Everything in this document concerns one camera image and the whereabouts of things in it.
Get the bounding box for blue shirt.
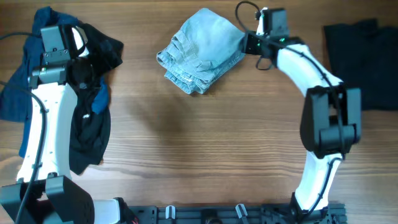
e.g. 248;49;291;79
0;6;109;158

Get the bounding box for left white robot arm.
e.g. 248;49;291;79
1;58;125;223

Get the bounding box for light blue denim shorts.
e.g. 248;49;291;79
156;8;245;94

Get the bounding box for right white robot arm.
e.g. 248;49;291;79
242;31;361;219

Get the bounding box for dark folded garment on right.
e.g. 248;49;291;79
323;19;397;110

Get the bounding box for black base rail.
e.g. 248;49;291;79
130;203;348;224

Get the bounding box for black garment on left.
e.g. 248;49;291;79
69;24;124;175

